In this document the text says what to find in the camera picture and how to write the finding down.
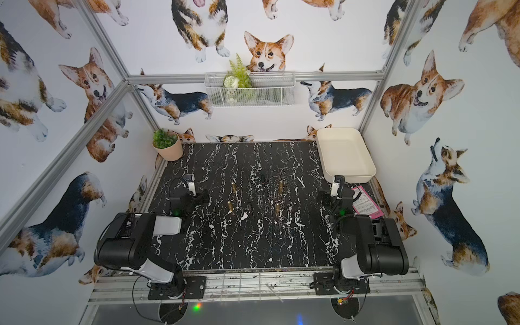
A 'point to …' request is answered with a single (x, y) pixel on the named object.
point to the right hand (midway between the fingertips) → (329, 185)
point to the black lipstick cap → (263, 178)
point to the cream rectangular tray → (343, 152)
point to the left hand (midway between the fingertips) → (198, 182)
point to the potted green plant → (167, 144)
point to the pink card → (363, 205)
